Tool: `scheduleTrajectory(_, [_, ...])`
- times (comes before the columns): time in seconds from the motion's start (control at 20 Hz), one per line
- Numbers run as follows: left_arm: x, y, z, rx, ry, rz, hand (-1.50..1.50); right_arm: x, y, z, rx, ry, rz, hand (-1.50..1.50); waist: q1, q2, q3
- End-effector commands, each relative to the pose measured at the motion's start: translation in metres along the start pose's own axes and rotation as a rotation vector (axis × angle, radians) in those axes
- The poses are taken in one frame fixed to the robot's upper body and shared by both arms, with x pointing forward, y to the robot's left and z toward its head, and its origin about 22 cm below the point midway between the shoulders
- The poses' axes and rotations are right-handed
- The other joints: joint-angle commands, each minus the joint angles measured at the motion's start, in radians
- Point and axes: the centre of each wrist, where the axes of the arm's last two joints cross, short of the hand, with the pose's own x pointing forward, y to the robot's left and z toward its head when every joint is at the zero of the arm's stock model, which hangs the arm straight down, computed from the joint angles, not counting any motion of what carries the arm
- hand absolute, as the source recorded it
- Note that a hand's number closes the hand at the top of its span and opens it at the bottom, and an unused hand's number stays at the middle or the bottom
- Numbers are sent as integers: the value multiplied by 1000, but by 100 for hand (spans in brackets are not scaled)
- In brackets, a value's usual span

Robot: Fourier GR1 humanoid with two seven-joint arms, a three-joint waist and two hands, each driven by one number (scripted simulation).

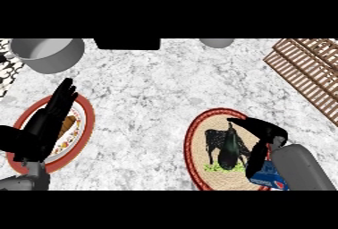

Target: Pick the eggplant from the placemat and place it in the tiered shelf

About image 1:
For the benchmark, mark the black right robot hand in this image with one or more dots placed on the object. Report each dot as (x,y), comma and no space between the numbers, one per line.
(261,131)

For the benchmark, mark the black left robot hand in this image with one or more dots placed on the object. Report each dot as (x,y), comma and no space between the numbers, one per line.
(47,119)

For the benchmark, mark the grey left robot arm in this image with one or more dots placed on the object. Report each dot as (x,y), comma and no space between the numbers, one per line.
(26,179)

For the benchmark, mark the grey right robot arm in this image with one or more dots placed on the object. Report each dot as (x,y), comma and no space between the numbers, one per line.
(301,168)

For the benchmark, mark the dark eggplant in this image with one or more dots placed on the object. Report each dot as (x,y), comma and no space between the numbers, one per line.
(228,149)

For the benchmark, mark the brown wooden tiered shelf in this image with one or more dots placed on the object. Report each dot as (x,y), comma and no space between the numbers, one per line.
(307,71)

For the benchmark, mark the brown food piece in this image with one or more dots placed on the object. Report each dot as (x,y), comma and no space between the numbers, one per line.
(68,125)

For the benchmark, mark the red rimmed patterned plate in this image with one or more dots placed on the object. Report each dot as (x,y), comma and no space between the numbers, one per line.
(78,125)

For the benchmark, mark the black and white patterned cloth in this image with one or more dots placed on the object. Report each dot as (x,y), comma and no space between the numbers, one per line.
(7,67)

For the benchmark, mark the grey pot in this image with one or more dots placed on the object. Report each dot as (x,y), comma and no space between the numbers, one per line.
(45,55)

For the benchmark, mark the black appliance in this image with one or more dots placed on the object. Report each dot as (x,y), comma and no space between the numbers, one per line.
(127,43)

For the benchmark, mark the grey round container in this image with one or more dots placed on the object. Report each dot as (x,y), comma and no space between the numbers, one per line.
(215,42)

